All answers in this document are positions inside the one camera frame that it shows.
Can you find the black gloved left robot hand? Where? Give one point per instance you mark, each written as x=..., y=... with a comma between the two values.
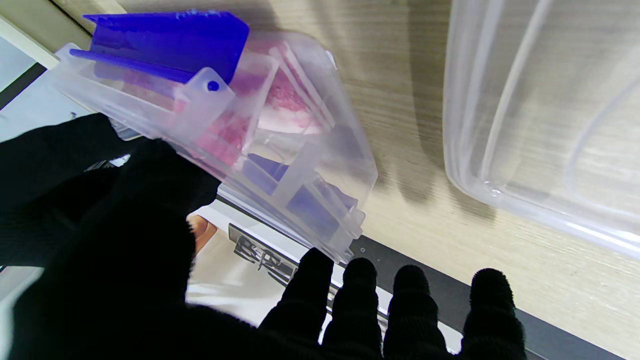
x=125, y=260

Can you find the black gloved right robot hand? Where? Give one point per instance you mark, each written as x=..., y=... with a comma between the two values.
x=45, y=165

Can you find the clear container with blue clips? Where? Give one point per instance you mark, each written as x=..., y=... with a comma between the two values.
x=175, y=40

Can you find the clear lid with blue label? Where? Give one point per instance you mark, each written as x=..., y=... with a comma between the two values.
x=550, y=100

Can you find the stack of raw bacon slices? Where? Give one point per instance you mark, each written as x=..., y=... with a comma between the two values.
x=290, y=95

